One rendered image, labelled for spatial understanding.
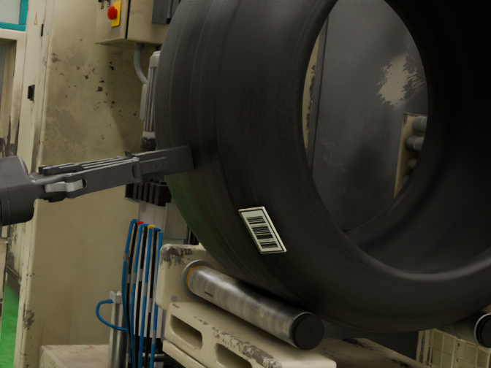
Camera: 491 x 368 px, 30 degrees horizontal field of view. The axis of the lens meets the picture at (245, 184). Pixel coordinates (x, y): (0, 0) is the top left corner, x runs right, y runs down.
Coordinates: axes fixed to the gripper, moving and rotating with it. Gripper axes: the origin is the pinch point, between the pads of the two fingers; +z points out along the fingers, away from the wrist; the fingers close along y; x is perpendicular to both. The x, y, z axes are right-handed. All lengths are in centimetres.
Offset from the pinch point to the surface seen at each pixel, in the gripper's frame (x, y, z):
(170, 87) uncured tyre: -8.4, 5.5, 4.3
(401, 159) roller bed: 13, 40, 61
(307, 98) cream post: -2.4, 27.7, 35.7
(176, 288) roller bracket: 22.5, 25.3, 8.1
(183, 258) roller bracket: 18.2, 25.2, 9.9
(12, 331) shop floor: 120, 367, 34
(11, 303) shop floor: 123, 438, 48
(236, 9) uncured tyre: -16.5, -7.7, 8.5
